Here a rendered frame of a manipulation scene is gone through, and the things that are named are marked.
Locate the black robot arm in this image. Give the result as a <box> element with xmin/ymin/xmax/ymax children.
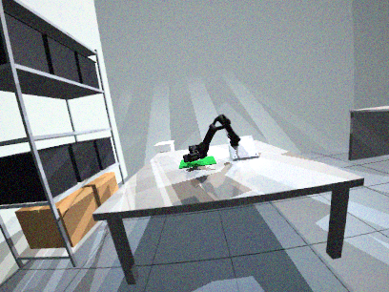
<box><xmin>187</xmin><ymin>114</ymin><xmax>241</xmax><ymax>162</ymax></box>

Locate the green circuit board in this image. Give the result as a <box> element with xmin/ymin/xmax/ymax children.
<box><xmin>178</xmin><ymin>156</ymin><xmax>216</xmax><ymax>169</ymax></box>

